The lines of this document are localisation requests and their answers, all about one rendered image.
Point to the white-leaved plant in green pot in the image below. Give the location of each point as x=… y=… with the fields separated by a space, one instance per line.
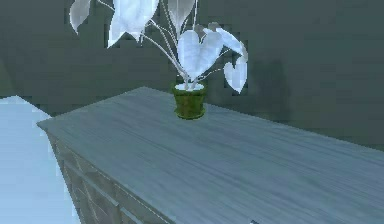
x=189 y=103

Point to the grey wooden chest of drawers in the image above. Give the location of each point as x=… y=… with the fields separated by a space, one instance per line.
x=233 y=166

